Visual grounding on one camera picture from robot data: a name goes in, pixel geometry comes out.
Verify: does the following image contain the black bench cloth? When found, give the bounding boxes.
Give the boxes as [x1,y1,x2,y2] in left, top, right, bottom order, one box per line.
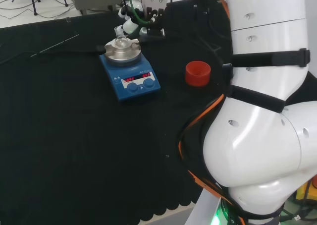
[0,0,233,225]

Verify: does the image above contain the yellow stop button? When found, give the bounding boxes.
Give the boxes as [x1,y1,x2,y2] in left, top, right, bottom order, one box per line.
[294,175,317,207]

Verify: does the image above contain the grey robot pedestal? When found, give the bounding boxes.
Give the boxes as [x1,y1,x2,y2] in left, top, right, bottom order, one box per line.
[187,189,238,225]

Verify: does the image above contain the green robot cable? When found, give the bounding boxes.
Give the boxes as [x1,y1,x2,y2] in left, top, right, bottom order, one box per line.
[127,0,152,25]

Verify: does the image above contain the orange robot cable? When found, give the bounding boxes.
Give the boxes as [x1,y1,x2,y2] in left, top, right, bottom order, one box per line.
[178,93,241,225]

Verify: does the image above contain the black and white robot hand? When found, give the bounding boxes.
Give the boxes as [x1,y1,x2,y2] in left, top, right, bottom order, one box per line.
[117,0,169,41]

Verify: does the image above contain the heater with blue base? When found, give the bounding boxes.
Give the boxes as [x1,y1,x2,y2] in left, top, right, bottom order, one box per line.
[96,36,161,104]

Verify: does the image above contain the clear round-bottom glass flask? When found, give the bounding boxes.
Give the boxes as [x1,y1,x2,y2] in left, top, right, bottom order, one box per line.
[113,26,130,49]

